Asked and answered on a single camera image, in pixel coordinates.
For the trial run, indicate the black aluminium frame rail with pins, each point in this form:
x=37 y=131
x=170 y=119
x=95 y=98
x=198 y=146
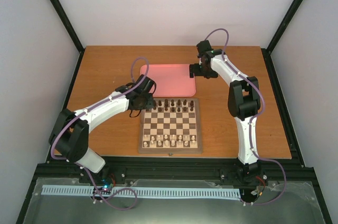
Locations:
x=221 y=171

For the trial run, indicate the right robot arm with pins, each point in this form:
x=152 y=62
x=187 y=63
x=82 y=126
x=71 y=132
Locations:
x=243 y=103

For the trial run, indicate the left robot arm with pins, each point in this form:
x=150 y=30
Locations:
x=69 y=139

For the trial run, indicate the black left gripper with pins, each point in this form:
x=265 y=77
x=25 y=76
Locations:
x=149 y=106

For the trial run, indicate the light blue cable duct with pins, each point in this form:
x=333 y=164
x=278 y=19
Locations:
x=143 y=192

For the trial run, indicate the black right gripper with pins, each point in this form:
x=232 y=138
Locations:
x=213 y=74

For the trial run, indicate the wooden chessboard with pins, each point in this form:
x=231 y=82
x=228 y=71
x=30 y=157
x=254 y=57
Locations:
x=171 y=123

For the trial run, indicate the light king chess piece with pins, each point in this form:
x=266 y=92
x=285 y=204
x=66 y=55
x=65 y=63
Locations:
x=173 y=140

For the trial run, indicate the pink plastic tray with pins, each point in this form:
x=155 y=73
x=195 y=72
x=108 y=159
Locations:
x=172 y=80

